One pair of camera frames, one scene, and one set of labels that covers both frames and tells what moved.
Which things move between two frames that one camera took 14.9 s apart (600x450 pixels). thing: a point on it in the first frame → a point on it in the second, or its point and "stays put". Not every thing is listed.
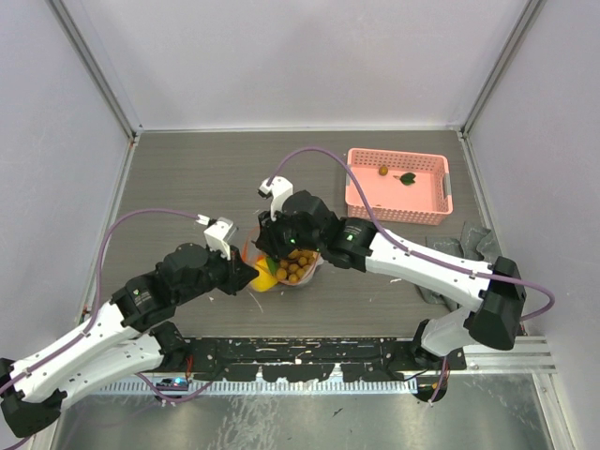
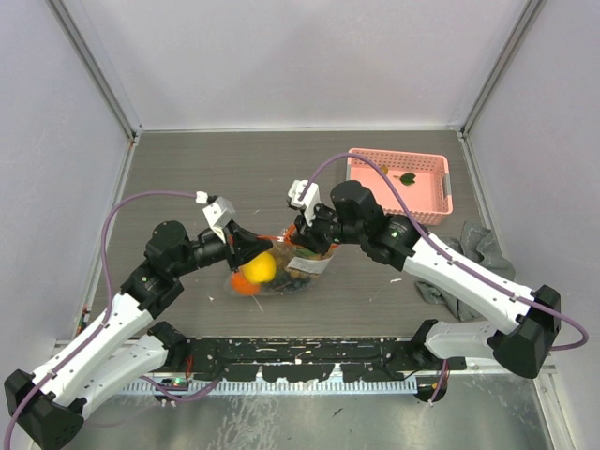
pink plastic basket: (399, 187) stays put
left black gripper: (238, 273) → (243, 244)
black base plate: (296, 358) stays put
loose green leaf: (406, 178) stays put
